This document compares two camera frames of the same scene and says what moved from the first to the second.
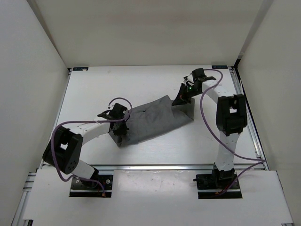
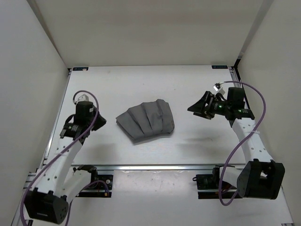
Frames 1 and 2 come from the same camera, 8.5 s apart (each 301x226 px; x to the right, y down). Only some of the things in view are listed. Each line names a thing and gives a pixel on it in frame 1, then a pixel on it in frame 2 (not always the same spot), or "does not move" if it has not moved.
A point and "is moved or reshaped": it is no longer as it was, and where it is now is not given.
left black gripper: x=122 y=131 -> x=101 y=122
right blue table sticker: x=219 y=67 does not move
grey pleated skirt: x=150 y=118 is moved or reshaped
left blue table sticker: x=82 y=68 does not move
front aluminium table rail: x=153 y=167 does not move
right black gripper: x=181 y=97 -> x=199 y=108
